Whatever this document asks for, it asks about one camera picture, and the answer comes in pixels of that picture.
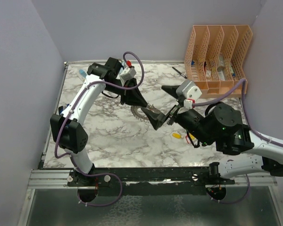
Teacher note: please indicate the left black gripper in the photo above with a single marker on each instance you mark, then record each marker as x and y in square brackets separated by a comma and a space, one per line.
[133, 97]

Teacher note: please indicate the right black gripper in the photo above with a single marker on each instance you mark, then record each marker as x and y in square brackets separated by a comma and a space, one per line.
[156, 120]

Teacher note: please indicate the round metal keyring disc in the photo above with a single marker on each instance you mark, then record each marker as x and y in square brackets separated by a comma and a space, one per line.
[139, 114]

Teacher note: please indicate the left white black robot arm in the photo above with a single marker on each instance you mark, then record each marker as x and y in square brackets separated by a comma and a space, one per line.
[115, 76]

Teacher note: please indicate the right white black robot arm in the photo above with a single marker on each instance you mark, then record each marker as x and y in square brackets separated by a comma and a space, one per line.
[222, 125]

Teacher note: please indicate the upper yellow key tag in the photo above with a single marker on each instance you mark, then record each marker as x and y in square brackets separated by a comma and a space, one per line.
[176, 135]

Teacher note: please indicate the black marker pen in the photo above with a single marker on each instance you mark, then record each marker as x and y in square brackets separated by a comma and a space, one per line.
[180, 73]

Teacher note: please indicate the red key tag right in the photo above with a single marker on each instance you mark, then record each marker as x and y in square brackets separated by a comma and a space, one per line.
[187, 139]

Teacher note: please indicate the blue white packaged item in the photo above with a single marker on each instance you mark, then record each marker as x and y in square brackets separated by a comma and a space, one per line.
[82, 72]

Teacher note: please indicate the orange plastic file organizer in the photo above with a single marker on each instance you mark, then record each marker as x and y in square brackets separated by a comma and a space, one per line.
[214, 57]

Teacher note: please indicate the dark blue stapler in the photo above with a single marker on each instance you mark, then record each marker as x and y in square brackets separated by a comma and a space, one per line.
[62, 108]

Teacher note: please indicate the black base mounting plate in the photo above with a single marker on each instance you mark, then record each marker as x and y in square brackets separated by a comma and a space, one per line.
[109, 181]

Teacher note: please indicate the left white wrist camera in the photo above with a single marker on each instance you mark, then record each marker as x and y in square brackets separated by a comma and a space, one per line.
[127, 74]

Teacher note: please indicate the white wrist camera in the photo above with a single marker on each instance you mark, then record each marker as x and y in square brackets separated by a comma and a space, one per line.
[127, 74]
[188, 92]

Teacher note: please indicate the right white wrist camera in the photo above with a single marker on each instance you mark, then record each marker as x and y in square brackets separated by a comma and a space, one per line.
[188, 92]

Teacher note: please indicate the aluminium frame rail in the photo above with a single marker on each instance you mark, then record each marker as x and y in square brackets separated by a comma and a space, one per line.
[58, 179]

